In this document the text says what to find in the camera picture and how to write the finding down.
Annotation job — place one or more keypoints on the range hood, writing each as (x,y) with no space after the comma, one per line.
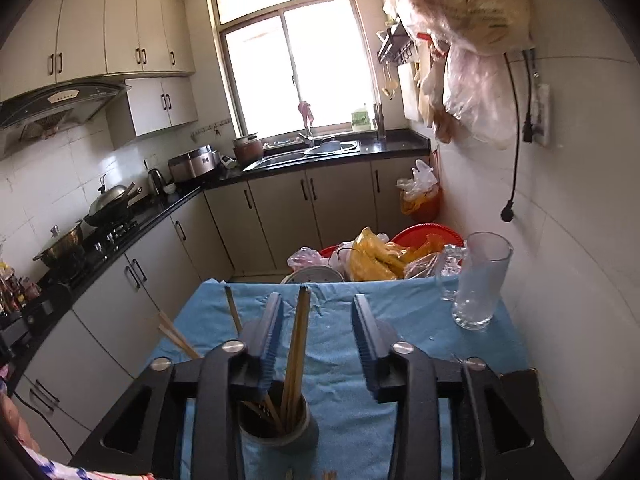
(38,115)

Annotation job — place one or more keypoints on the silver rice cooker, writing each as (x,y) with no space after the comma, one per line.
(194,164)

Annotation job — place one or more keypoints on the wall knife rack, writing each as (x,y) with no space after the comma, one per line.
(397,46)

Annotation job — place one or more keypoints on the window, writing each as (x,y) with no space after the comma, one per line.
(295,66)

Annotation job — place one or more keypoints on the wooden chopstick in cup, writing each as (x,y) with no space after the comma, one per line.
(165,321)
(182,345)

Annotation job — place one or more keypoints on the clear glass pitcher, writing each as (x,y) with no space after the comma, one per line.
(471,277)

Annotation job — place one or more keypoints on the black wok with lid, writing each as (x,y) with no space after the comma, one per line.
(111,202)

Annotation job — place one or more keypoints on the gas stove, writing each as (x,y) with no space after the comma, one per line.
(105,240)

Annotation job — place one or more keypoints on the upper kitchen cabinets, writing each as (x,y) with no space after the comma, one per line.
(142,43)

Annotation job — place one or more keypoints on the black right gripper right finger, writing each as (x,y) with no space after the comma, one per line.
(375,339)

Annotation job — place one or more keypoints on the black smartphone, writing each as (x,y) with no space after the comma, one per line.
(525,427)

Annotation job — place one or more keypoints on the steel pot on stove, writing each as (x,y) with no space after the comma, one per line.
(60,244)

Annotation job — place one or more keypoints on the person's left hand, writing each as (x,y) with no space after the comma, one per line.
(17,423)

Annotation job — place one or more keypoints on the sauce bottles group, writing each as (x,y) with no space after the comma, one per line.
(15,292)

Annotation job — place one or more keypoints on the hanging plastic bag with bread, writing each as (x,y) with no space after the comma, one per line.
(484,27)

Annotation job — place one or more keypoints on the brown clay pot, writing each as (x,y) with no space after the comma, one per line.
(248,149)

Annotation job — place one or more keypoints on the red plastic basin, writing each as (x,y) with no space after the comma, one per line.
(414,242)

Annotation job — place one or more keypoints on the yellow plastic bag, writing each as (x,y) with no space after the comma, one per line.
(371,259)

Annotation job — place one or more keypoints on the electric kettle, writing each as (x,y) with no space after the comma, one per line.
(156,183)

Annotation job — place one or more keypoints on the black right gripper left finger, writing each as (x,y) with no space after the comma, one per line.
(254,352)

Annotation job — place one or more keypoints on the kitchen cabinets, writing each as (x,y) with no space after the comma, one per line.
(102,331)
(142,43)

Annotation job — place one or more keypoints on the dark green utensil holder cup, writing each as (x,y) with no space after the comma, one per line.
(263,423)

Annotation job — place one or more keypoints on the white bag on orange bin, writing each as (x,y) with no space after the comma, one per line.
(421,195)

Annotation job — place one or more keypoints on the pink hanging plastic bag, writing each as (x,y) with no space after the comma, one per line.
(465,95)

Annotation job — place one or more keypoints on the blue table cloth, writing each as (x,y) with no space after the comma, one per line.
(355,432)

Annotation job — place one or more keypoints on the lower kitchen cabinets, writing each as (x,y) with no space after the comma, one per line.
(102,331)

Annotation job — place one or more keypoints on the kitchen sink with faucet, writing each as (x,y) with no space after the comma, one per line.
(325,148)

